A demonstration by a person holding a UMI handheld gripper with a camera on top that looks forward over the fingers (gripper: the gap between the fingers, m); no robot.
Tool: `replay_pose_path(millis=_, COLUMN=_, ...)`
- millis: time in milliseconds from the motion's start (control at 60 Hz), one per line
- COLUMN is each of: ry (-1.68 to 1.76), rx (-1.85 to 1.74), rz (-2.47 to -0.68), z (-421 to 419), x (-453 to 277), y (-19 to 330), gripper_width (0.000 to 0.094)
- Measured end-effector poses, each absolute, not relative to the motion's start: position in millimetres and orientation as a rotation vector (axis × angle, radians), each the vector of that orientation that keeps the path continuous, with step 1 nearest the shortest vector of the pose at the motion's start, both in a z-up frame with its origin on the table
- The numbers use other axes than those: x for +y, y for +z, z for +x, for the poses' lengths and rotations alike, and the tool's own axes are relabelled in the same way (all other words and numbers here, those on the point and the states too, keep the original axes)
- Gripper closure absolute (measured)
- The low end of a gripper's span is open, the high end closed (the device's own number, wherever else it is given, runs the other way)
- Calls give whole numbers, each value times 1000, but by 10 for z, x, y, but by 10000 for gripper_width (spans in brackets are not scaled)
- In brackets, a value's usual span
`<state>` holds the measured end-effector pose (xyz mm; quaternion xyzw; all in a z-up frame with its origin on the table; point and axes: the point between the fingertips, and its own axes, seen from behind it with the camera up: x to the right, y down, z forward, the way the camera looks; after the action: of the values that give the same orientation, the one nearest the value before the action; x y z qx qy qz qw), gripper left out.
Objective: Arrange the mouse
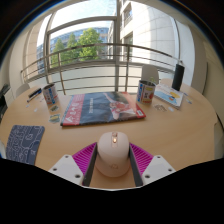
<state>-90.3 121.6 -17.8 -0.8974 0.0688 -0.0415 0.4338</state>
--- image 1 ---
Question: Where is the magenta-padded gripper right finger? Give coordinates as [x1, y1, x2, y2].
[128, 142, 177, 187]

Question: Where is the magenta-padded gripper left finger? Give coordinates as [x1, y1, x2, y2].
[48, 142, 99, 188]

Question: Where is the pale pink computer mouse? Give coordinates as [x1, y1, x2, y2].
[95, 131, 132, 178]

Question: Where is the dark blue patterned mouse pad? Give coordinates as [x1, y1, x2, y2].
[5, 124, 46, 166]

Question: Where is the teal paper card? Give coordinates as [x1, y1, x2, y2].
[48, 113, 62, 124]

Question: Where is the red and blue magazine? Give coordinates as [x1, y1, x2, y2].
[60, 91, 147, 127]

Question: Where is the blue and yellow booklet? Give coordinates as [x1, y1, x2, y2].
[153, 83, 185, 109]

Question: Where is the printed tin can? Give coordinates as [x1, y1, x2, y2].
[136, 79, 157, 106]
[42, 83, 60, 107]

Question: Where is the black whiteboard eraser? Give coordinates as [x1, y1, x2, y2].
[26, 87, 43, 103]

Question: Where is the white plastic chair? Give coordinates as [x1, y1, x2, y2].
[140, 64, 160, 84]
[15, 83, 31, 98]

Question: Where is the black cylindrical bottle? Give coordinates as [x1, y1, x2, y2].
[171, 60, 186, 92]

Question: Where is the black office printer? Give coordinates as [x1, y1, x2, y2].
[0, 83, 10, 121]

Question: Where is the metal balcony railing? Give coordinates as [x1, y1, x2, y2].
[20, 43, 178, 96]

